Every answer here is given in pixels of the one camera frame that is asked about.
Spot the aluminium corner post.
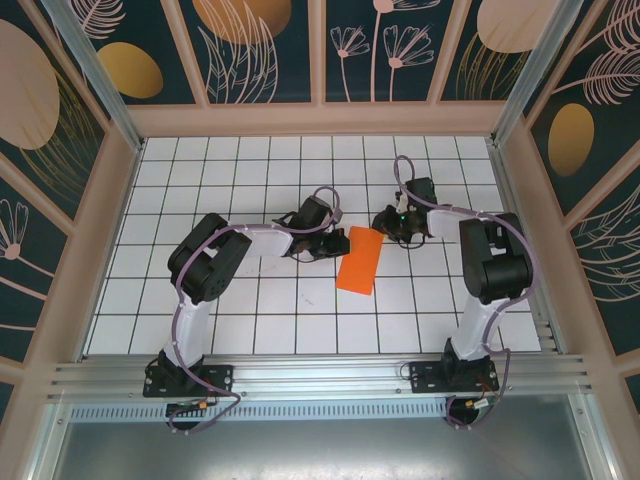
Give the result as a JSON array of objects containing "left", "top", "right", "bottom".
[
  {"left": 492, "top": 0, "right": 586, "bottom": 146},
  {"left": 39, "top": 0, "right": 146, "bottom": 154}
]

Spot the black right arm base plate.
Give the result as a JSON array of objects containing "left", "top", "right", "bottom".
[{"left": 408, "top": 360, "right": 500, "bottom": 395}]

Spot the grey metal sheet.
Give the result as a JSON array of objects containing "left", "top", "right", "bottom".
[{"left": 29, "top": 419, "right": 616, "bottom": 480}]

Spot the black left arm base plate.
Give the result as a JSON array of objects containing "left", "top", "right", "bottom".
[{"left": 143, "top": 364, "right": 236, "bottom": 399}]

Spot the slotted grey cable duct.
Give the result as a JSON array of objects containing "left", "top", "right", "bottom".
[{"left": 69, "top": 399, "right": 451, "bottom": 422}]

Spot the aluminium side rail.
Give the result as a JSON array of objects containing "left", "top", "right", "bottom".
[{"left": 487, "top": 137, "right": 569, "bottom": 354}]

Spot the aluminium mounting rail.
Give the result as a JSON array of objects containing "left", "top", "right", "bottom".
[{"left": 47, "top": 353, "right": 596, "bottom": 401}]

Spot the orange paper sheet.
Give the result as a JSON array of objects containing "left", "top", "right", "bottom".
[{"left": 335, "top": 225, "right": 385, "bottom": 296}]

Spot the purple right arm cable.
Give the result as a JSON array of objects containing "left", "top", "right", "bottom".
[{"left": 393, "top": 155, "right": 539, "bottom": 431}]

